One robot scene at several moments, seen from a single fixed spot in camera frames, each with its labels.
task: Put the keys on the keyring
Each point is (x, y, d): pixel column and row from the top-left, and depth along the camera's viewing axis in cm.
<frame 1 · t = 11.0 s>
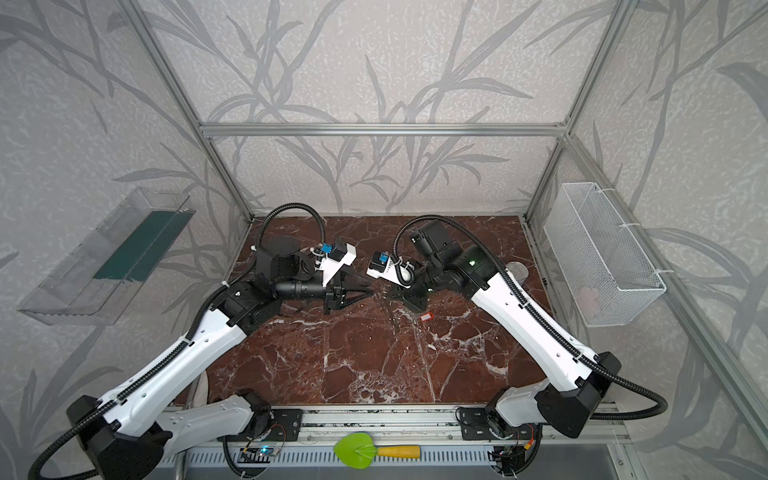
left hand: (371, 282, 62), fingers open
right hand: (391, 281, 68), fingers closed
red tagged key: (427, 317, 95), on the table

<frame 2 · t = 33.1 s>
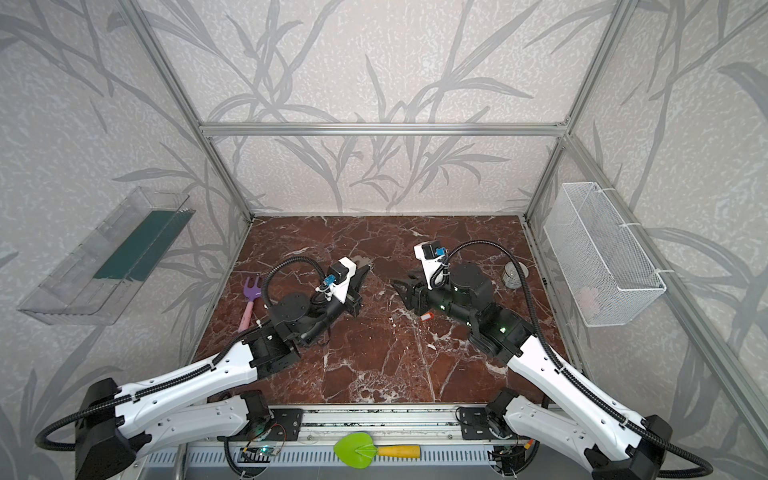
left hand: (370, 260, 66), fingers closed
right hand: (401, 267, 67), fingers open
purple pink toy rake: (251, 293, 99), on the table
the other named things where they were.

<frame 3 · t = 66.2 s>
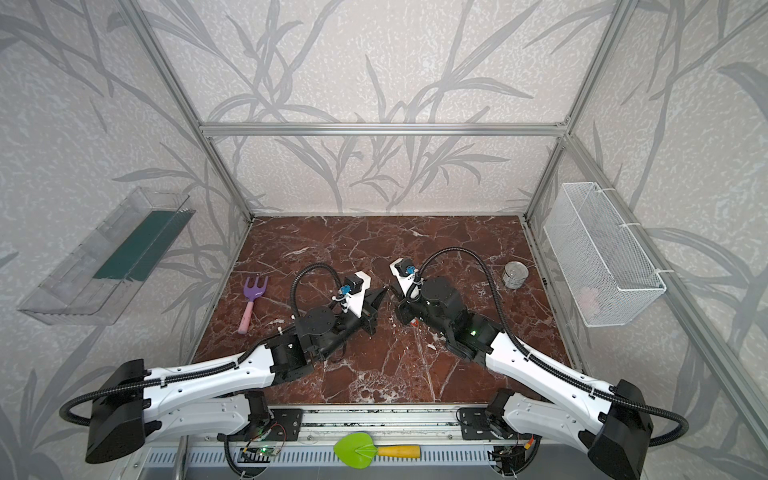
left hand: (390, 283, 69), fingers closed
right hand: (391, 276, 72), fingers closed
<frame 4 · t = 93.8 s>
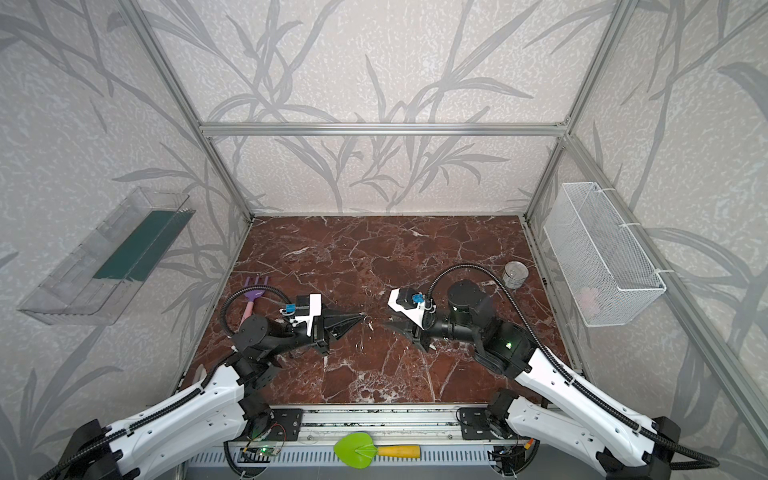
left hand: (361, 313, 61), fingers closed
right hand: (388, 305, 62), fingers open
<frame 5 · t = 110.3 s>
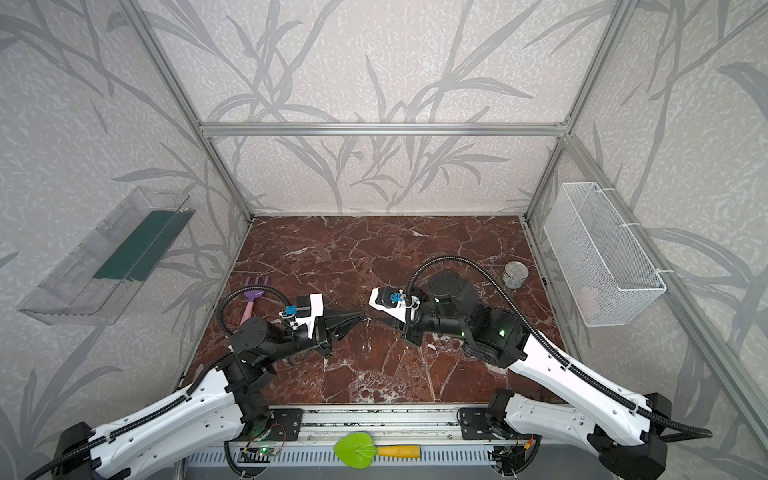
left hand: (363, 310, 59), fingers closed
right hand: (380, 298, 62), fingers open
